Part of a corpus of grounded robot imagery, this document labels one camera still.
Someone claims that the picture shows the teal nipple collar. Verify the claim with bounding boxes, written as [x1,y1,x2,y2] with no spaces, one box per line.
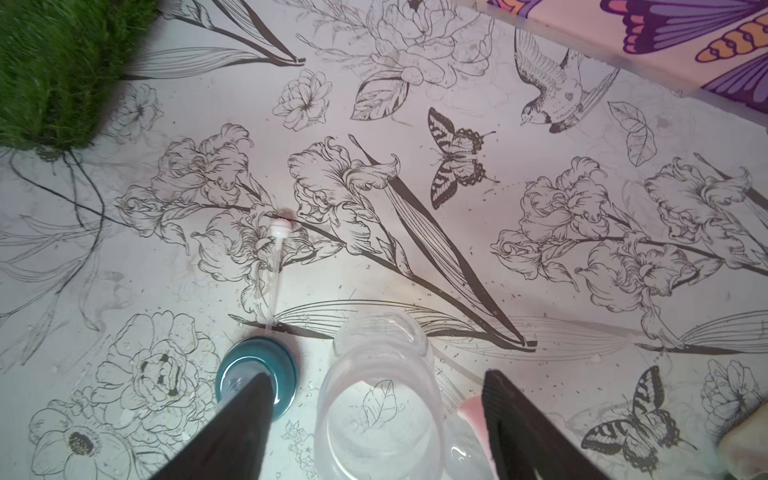
[215,336,299,421]

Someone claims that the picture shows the white straw piece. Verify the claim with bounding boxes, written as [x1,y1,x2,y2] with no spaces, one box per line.
[265,217,292,331]

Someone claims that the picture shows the green artificial grass mat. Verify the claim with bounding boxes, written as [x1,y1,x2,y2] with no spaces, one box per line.
[1,1,157,151]

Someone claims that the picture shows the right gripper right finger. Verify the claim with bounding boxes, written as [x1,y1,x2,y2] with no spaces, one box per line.
[481,370,607,479]

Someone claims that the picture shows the pink bottle handle ring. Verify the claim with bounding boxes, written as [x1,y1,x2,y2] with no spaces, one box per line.
[458,394,499,480]

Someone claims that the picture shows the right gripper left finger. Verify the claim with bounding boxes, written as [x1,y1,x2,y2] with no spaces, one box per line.
[152,373,274,480]

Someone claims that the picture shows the clear baby bottle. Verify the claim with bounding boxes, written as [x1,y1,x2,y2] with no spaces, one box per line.
[313,311,445,479]
[444,413,494,480]

